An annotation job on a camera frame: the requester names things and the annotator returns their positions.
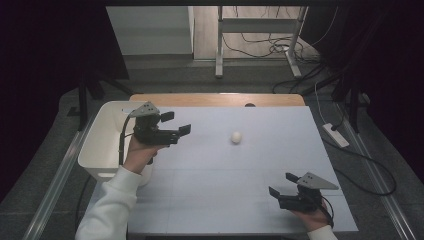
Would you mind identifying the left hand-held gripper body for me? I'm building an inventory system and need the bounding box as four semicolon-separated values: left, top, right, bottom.
128;101;181;166

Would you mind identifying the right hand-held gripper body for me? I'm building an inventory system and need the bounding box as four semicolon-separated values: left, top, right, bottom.
278;171;340;213

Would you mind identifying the white plastic bin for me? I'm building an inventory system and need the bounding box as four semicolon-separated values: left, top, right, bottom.
77;100;160;187

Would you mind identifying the person's right hand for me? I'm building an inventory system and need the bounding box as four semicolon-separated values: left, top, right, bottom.
292;202;331;233

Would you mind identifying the person's left hand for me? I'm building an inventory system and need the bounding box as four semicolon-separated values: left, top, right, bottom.
123;134;168;175

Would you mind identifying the wooden table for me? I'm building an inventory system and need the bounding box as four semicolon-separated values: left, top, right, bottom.
128;93;306;108

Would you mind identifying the white board sheet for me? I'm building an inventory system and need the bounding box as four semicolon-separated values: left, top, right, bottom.
77;105;360;235

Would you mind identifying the white power strip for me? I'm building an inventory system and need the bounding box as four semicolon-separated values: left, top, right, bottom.
321;122;351;149

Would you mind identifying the white cabinet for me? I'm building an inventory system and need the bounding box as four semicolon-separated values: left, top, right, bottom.
105;5;195;56

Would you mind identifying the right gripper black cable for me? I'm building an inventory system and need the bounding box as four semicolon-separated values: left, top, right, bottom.
319;194;336;230

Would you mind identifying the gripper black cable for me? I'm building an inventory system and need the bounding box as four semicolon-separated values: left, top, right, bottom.
319;194;336;230
118;113;135;166

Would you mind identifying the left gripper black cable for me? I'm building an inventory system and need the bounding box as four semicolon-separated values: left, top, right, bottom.
118;113;135;166

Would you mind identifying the black camera stand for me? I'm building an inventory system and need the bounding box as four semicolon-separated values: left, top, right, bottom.
311;64;372;134
67;69;135;133

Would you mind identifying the thin white cable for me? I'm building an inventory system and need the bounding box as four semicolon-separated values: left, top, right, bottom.
314;82;330;126

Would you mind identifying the aluminium floor rail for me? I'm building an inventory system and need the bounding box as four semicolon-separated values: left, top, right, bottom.
21;114;98;240
334;102;418;240

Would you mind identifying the black power strip cable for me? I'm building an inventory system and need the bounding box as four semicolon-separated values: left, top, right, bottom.
321;124;398;197

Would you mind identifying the black floor cable tangle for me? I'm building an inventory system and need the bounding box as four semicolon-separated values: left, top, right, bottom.
221;5;323;65

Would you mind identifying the grey metal desk frame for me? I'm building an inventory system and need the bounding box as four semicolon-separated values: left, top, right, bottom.
214;5;310;80

